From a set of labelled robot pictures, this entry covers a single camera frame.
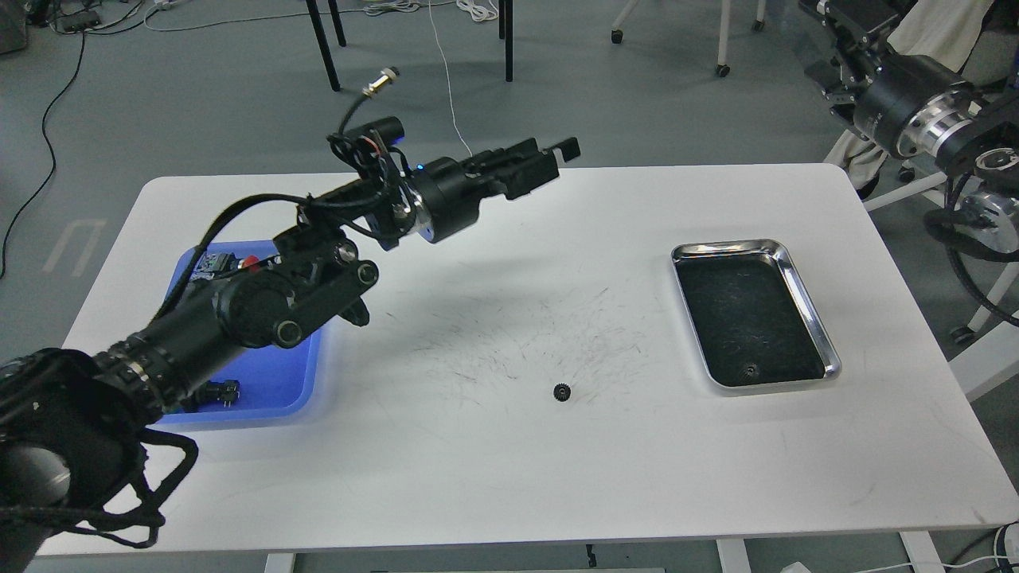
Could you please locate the black floor cable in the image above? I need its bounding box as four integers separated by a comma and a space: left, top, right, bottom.
0, 0, 152, 277

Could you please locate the silver metal tray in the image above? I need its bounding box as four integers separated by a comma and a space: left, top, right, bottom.
672, 238, 843, 394

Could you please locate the black table leg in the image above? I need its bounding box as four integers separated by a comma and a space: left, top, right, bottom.
496, 0, 514, 83
304, 0, 347, 93

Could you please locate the green push button switch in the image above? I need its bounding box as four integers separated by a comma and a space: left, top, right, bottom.
181, 380, 240, 413

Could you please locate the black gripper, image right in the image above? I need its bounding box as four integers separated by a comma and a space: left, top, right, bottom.
799, 1, 984, 160

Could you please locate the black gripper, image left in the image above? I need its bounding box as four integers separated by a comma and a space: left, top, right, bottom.
410, 137, 581, 244

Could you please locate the red push button switch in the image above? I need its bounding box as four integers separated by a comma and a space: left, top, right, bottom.
195, 251, 260, 279

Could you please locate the white rolling stand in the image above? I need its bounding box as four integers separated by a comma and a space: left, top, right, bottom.
609, 1, 769, 79

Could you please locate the blue plastic tray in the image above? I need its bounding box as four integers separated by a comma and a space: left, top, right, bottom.
157, 240, 322, 427

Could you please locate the beige cloth on chair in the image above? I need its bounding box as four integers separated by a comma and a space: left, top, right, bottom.
825, 1, 994, 196

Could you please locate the small black gear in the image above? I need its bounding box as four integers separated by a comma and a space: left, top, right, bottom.
552, 382, 572, 402
740, 363, 760, 384

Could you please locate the black table leg right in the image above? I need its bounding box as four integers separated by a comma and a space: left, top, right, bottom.
496, 0, 514, 83

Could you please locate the white floor cable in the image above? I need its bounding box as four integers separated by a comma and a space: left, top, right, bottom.
143, 0, 502, 160

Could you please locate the black table leg left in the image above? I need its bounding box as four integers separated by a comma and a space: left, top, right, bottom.
304, 0, 347, 93

